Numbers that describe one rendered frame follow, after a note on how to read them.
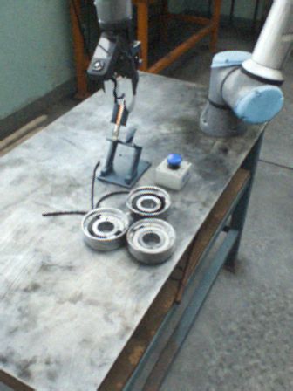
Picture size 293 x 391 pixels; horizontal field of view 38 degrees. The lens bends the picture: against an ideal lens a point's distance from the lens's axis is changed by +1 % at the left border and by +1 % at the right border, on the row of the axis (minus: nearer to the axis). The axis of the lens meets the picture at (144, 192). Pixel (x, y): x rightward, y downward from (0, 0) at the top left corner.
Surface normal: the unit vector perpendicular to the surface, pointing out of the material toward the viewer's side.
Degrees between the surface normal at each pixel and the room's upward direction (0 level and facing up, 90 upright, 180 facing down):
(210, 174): 0
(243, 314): 0
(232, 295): 0
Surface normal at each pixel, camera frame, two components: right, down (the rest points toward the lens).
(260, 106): 0.22, 0.70
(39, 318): 0.01, -0.78
